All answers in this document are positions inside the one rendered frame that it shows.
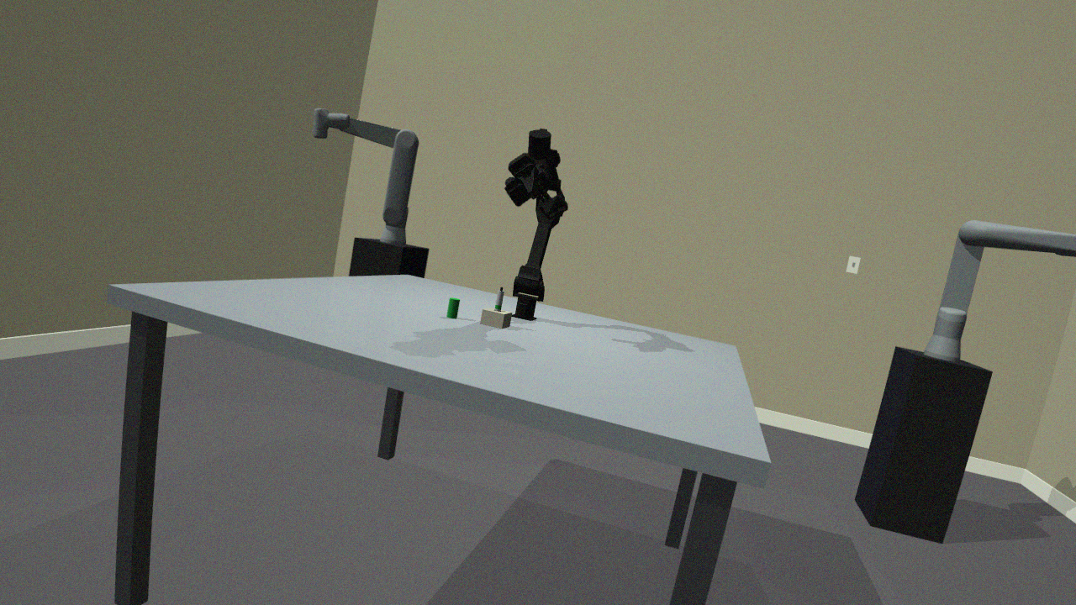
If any beige block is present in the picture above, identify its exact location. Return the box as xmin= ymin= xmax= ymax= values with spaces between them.
xmin=480 ymin=308 xmax=512 ymax=329

